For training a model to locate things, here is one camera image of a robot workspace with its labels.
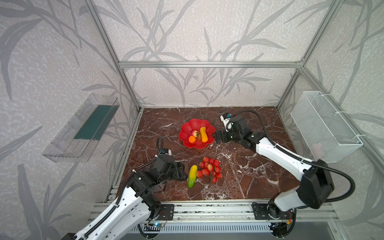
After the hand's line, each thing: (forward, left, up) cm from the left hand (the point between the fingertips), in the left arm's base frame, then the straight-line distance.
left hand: (182, 165), depth 76 cm
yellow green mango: (-2, -5, -10) cm, 11 cm away
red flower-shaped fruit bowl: (+35, -5, -13) cm, 38 cm away
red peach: (+26, -6, -11) cm, 29 cm away
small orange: (+22, -4, -11) cm, 24 cm away
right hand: (+20, -20, +5) cm, 28 cm away
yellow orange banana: (+27, -12, -12) cm, 31 cm away
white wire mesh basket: (+5, -64, +21) cm, 67 cm away
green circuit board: (-25, +12, -13) cm, 30 cm away
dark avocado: (-3, -1, -9) cm, 10 cm away
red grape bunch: (+1, -15, -6) cm, 16 cm away
